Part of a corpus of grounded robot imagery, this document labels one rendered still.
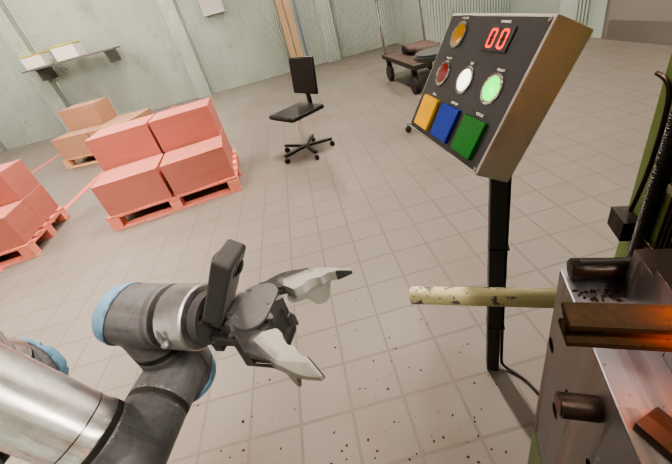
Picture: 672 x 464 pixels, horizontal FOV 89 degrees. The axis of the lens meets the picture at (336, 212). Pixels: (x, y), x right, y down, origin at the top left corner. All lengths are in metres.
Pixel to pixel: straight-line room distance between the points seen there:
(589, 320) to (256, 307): 0.35
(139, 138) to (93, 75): 6.12
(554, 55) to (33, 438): 0.87
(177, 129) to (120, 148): 0.53
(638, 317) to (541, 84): 0.43
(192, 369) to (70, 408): 0.16
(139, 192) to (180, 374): 2.85
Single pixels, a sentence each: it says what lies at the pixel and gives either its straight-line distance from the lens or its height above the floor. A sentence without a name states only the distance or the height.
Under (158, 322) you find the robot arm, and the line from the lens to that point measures 0.51.
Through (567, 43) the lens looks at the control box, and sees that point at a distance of 0.72.
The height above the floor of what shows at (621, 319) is 1.01.
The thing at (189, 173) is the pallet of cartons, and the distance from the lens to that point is 3.25.
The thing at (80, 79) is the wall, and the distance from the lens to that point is 9.81.
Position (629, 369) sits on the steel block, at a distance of 0.49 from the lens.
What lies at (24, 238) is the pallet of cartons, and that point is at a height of 0.18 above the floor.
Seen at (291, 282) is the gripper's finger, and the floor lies 1.00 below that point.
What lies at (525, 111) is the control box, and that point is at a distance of 0.71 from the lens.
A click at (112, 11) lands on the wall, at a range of 9.29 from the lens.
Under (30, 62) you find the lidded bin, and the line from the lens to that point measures 9.49.
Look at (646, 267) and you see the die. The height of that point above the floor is 0.98.
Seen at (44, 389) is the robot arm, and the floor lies 1.01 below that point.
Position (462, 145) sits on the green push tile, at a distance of 0.74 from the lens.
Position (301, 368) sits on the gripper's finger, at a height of 1.00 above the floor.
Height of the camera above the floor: 1.30
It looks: 32 degrees down
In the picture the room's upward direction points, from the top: 15 degrees counter-clockwise
